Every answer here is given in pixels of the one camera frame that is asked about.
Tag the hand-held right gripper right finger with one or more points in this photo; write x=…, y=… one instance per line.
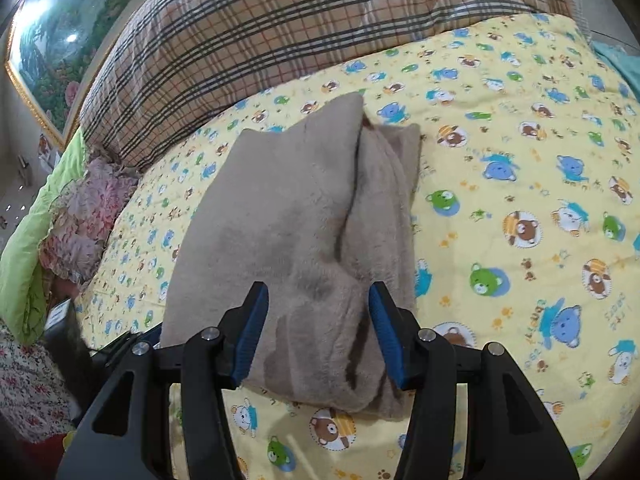
x=387, y=332

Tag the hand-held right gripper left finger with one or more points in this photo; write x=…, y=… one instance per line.
x=250, y=332

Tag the beige knitted sweater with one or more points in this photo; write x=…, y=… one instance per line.
x=300, y=210

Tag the light green quilt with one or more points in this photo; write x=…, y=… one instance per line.
x=30, y=240

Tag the pink floral ruffled cloth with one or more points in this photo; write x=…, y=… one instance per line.
x=85, y=220

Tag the yellow bear-print blanket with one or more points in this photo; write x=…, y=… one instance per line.
x=500, y=210

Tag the gold-framed landscape painting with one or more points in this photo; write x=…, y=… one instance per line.
x=60, y=50

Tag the plaid beige pillow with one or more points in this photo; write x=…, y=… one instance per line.
x=250, y=25

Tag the teal cloth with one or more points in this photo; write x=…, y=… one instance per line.
x=625, y=65

